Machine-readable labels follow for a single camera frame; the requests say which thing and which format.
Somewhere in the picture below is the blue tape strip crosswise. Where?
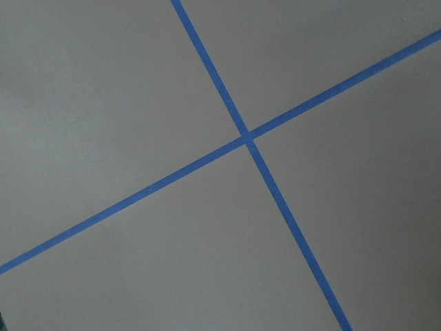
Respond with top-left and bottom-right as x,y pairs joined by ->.
1,30 -> 440,274

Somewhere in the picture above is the blue tape strip lengthwise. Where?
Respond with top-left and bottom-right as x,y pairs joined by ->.
172,1 -> 353,330

